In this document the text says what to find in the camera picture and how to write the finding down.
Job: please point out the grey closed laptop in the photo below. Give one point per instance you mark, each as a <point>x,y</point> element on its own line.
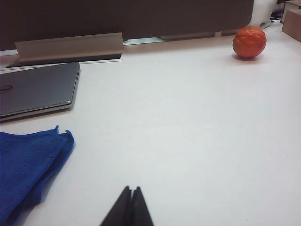
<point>37,89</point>

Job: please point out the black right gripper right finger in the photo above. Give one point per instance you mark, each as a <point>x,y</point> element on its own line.
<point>141,212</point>

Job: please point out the brown fabric desk partition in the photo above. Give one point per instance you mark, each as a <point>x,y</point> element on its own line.
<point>117,16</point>

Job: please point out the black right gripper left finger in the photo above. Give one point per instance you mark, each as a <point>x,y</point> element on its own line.
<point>120,212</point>

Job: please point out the orange round fruit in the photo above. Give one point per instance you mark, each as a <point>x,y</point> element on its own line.
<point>249,42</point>

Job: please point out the white plastic object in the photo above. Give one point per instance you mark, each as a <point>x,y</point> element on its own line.
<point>261,11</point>

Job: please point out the brown cardboard box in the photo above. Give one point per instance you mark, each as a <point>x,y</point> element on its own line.
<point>292,26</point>

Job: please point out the blue microfiber rag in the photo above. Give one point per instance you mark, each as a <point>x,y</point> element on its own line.
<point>26,164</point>

